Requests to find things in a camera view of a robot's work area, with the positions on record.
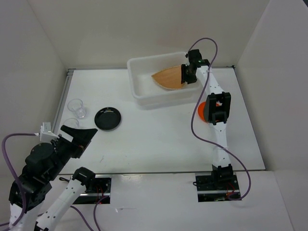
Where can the clear plastic bin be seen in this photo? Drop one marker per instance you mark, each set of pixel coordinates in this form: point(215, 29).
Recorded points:
point(146, 92)

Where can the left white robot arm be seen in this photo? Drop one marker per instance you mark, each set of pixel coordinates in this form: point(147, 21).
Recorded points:
point(44, 163)

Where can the aluminium frame rail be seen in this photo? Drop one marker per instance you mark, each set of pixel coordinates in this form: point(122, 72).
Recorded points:
point(60, 108)

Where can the woven bamboo basket tray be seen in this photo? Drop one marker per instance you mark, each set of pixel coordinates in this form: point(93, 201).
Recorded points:
point(169, 78)

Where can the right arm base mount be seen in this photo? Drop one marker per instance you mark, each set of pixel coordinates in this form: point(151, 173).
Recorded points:
point(208, 191)

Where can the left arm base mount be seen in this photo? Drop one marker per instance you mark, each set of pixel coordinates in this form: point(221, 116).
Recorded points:
point(100, 189)

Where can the clear plastic cup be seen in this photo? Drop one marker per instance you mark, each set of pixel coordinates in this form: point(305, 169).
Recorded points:
point(72, 123)
point(76, 106)

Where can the black round bowl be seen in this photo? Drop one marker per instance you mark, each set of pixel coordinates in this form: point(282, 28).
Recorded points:
point(107, 119)

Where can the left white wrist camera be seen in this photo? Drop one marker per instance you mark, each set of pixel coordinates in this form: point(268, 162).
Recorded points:
point(45, 134)

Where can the orange plastic plate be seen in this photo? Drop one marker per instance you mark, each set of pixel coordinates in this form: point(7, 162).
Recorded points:
point(200, 111)

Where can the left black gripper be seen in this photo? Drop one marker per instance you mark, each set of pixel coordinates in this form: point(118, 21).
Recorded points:
point(82, 138)

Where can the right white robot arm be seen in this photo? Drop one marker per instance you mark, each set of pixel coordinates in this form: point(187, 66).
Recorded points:
point(216, 112)

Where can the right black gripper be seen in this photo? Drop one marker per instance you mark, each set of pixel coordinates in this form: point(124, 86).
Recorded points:
point(184, 77)

